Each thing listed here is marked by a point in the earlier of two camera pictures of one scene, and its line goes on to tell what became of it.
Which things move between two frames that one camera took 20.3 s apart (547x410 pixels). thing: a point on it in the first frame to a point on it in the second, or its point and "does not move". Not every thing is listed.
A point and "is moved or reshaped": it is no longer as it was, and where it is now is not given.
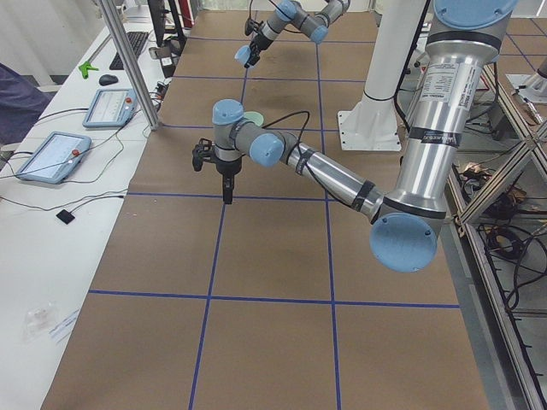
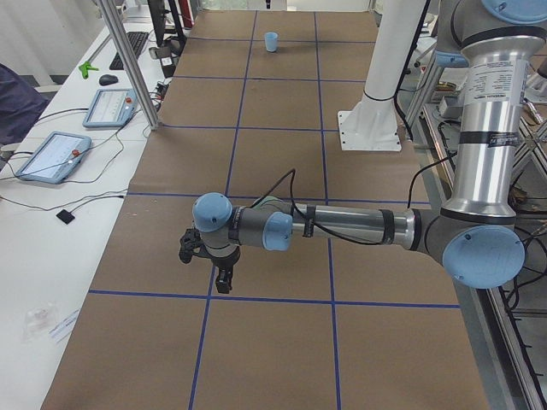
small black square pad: [66, 216] does not move
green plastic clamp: [85, 67] does not move
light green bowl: [255, 117] to [271, 204]
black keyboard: [137, 40] does not move
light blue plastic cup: [243, 54] is moved or reshaped
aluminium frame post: [149, 108] does not move
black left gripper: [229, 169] to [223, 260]
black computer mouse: [108, 79] does not move
